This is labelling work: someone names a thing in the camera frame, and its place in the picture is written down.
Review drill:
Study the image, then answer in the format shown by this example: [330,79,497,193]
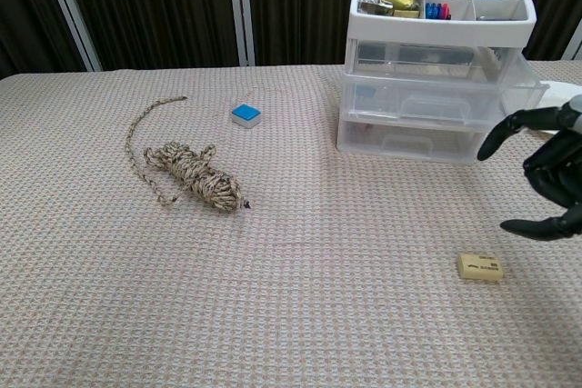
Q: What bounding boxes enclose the grey metal partition post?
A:
[560,19,582,61]
[38,0,104,73]
[226,0,256,67]

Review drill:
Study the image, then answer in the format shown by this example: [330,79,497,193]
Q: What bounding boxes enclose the clear plastic drawer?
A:
[336,120,490,165]
[340,41,546,131]

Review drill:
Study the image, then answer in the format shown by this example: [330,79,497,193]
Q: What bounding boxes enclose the white paper plate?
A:
[540,80,581,137]

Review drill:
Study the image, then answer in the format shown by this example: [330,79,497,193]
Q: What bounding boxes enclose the small blue square object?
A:
[230,104,264,129]

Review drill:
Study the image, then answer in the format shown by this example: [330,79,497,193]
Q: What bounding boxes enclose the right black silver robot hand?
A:
[476,94,582,243]

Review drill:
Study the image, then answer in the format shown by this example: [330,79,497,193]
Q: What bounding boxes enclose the yellow eraser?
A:
[456,252,505,286]

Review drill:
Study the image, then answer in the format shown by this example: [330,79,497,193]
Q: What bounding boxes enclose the white drawer organizer with items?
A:
[335,0,538,165]

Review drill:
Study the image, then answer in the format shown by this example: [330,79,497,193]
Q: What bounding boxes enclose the blue red clip stack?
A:
[425,2,452,20]

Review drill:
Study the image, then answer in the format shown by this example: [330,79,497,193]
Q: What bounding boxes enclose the black pleated curtain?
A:
[0,0,582,80]

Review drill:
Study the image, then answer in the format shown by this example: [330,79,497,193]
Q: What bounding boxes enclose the beige woven tablecloth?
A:
[0,59,582,388]

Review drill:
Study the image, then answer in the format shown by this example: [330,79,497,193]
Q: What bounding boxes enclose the beige braided rope bundle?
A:
[125,95,254,214]

